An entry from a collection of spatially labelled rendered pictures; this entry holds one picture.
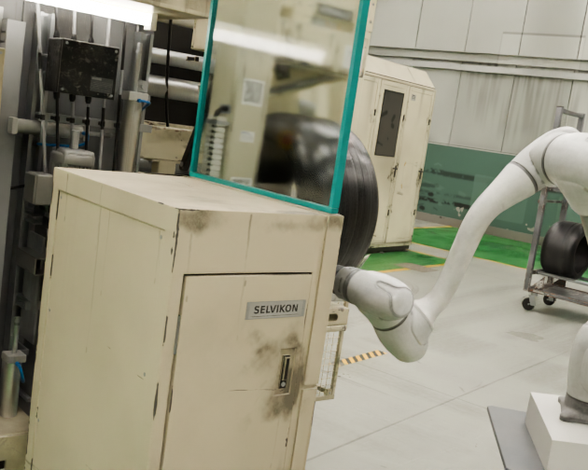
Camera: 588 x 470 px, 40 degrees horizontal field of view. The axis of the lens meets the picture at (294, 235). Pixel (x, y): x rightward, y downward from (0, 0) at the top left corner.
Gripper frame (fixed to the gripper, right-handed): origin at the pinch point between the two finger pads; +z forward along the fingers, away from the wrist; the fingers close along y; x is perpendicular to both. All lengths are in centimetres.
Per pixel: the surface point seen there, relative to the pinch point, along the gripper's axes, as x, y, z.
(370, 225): -10.1, -35.7, 8.7
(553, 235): 32, -517, 243
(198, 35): -62, -8, 77
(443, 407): 106, -210, 100
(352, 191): -20.0, -27.1, 9.8
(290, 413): 21, 34, -45
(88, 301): 5, 66, -14
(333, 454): 106, -105, 76
